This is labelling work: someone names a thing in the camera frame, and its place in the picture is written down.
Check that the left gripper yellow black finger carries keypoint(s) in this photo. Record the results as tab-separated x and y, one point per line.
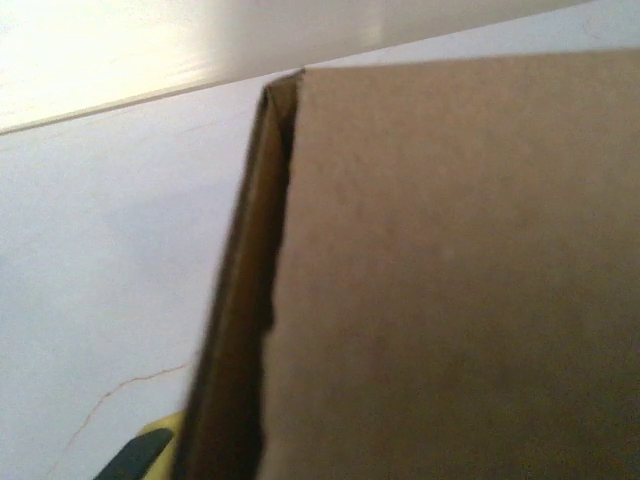
150	450

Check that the brown cardboard box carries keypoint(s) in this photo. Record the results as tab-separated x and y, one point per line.
450	275

